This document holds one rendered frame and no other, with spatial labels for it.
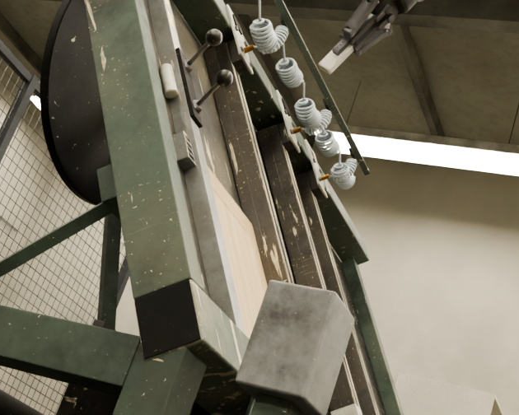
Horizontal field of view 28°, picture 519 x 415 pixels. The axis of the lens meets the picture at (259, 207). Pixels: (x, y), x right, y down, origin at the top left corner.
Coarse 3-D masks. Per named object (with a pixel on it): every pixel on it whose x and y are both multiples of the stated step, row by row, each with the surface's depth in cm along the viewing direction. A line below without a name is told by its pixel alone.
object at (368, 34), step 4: (388, 16) 204; (392, 16) 205; (384, 20) 204; (388, 20) 204; (372, 24) 204; (376, 24) 204; (380, 24) 204; (384, 24) 205; (372, 28) 204; (376, 28) 204; (380, 28) 204; (368, 32) 204; (372, 32) 204; (364, 36) 204; (368, 36) 204; (360, 40) 203; (364, 40) 204; (356, 44) 203; (360, 44) 204; (356, 48) 203; (356, 52) 203
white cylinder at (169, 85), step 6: (162, 66) 228; (168, 66) 228; (162, 72) 227; (168, 72) 226; (162, 78) 226; (168, 78) 225; (174, 78) 226; (162, 84) 226; (168, 84) 224; (174, 84) 225; (168, 90) 224; (174, 90) 224; (168, 96) 225; (174, 96) 226
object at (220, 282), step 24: (168, 0) 247; (168, 24) 238; (168, 48) 234; (192, 120) 223; (192, 144) 219; (192, 168) 216; (192, 192) 213; (216, 216) 212; (216, 240) 205; (216, 264) 203; (216, 288) 200; (240, 312) 201
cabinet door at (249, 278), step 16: (224, 192) 238; (224, 208) 233; (240, 208) 248; (224, 224) 228; (240, 224) 243; (224, 240) 222; (240, 240) 237; (240, 256) 231; (256, 256) 246; (240, 272) 225; (256, 272) 241; (240, 288) 219; (256, 288) 235; (240, 304) 214; (256, 304) 229
